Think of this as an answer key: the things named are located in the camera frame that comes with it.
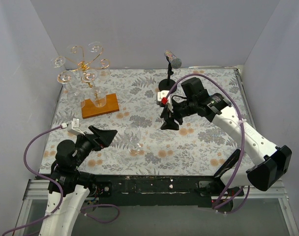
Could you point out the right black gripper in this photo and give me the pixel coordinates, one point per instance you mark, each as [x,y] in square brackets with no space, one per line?
[170,114]

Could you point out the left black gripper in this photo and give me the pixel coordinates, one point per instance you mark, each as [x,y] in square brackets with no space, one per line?
[94,138]

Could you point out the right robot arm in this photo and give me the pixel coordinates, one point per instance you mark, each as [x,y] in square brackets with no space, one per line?
[270,162]

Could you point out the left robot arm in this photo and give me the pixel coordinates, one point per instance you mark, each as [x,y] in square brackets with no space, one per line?
[63,209]

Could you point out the floral tablecloth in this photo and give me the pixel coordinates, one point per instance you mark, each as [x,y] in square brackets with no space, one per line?
[197,148]

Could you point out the glitter microphone on stand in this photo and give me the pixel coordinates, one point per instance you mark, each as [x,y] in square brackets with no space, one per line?
[174,61]

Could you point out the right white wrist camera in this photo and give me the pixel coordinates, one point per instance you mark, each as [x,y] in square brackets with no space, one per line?
[163,99]

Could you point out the gold wire wine glass rack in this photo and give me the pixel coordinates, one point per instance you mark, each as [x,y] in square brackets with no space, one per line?
[88,110]

